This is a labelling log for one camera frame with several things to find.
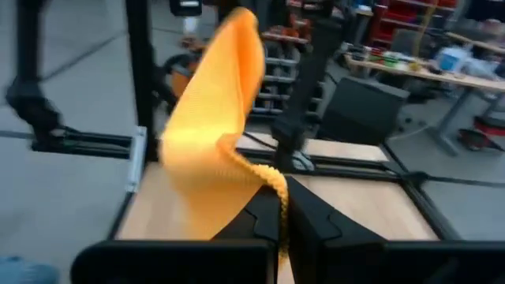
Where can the orange microfiber towel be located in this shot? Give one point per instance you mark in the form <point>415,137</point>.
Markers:
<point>209,138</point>

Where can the red shelf rack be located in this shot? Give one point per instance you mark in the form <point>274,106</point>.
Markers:
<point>406,19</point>

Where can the large black box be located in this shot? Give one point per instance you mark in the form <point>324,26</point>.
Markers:
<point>363,110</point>

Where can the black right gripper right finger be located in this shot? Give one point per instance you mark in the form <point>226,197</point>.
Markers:
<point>319,225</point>

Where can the long wooden desk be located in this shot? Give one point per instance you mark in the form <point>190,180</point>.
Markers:
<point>446,77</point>

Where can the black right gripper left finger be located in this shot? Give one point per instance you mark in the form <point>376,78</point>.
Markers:
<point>256,223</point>

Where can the orange round device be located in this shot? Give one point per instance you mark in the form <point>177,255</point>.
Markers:
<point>181,75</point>

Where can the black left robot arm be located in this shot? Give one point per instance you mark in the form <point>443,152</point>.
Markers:
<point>307,79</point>

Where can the blurry blue object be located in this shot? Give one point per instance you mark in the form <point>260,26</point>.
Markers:
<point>23,272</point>

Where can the white metal bracket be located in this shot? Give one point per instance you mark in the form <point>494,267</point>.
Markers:
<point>137,158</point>

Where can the grey metal shelf rack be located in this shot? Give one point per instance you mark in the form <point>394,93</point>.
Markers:
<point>280,79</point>

